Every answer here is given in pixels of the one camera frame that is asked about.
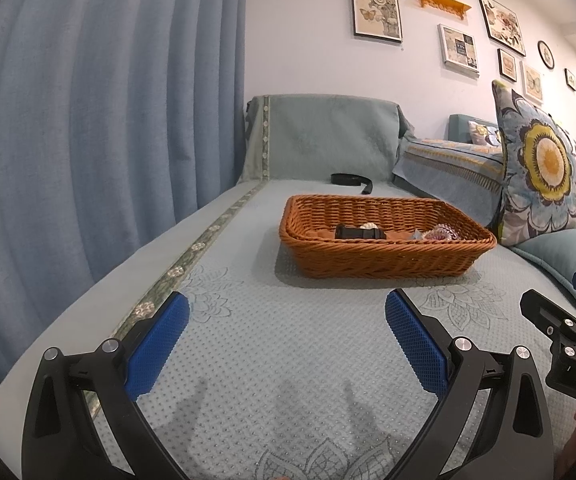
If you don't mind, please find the folded grey-blue blanket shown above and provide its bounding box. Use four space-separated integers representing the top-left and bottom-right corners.
393 137 507 216

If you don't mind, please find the blue curtain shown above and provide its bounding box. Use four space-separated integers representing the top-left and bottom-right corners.
0 0 249 406

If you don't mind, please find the black strap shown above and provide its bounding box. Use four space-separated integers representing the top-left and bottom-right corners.
331 173 373 196

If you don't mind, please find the large floral cushion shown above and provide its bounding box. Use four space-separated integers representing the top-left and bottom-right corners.
492 80 576 247

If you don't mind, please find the brown wicker basket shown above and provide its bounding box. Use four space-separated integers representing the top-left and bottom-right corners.
279 195 498 279

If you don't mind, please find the light butterfly framed picture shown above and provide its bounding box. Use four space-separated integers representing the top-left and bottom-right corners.
520 60 544 106

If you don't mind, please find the embossed teal sofa cover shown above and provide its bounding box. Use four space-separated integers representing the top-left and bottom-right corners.
0 180 576 480

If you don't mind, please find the white framed picture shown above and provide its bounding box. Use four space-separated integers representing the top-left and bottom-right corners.
438 24 480 77

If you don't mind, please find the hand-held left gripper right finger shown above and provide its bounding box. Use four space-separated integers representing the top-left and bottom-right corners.
384 287 555 480

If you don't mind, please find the teal sofa backrest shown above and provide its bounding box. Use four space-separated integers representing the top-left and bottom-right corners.
448 114 499 144

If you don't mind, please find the yellow wall shelf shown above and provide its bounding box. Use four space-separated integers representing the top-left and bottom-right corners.
412 0 472 21

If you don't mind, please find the small floral cushion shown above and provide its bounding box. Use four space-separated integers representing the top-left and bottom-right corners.
468 121 503 147

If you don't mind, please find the plain teal cushion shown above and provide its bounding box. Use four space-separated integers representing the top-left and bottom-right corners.
510 230 576 319

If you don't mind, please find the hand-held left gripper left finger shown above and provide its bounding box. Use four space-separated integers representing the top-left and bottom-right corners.
20 290 191 480

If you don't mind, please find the floral black framed picture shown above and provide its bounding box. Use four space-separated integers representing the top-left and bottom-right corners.
477 0 527 57

